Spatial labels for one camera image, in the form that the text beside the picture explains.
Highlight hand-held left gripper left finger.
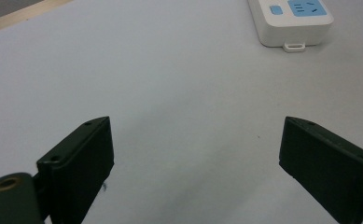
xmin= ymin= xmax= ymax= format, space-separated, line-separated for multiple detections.
xmin=35 ymin=116 xmax=115 ymax=224

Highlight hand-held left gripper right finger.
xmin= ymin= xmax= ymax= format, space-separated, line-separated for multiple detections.
xmin=278 ymin=116 xmax=363 ymax=224

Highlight white power strip blue sockets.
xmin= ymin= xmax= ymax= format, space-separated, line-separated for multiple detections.
xmin=247 ymin=0 xmax=335 ymax=53

